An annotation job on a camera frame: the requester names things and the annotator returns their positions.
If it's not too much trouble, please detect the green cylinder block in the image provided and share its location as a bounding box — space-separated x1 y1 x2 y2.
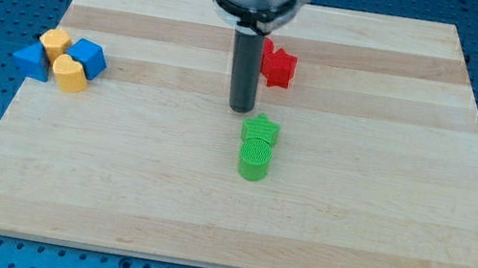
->
238 138 273 182

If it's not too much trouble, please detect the yellow heart block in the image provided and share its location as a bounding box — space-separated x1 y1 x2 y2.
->
52 54 88 93

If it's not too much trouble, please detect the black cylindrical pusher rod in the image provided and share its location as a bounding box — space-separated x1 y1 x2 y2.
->
228 31 265 113

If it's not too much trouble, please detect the green star block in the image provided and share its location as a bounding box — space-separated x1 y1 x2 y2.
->
241 112 280 147

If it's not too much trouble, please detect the blue cube block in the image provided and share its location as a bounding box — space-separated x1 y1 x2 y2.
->
67 38 107 80

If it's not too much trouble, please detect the red star block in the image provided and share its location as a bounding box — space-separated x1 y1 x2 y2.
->
262 48 299 89

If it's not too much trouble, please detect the yellow hexagon block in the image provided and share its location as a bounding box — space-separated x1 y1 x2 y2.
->
39 28 72 63

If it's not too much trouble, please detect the blue triangle block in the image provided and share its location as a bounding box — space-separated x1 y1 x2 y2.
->
12 42 50 83

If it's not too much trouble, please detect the red block behind rod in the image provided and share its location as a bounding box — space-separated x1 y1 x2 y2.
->
260 37 275 74

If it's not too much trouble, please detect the wooden board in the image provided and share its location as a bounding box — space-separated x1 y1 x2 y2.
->
0 0 478 268

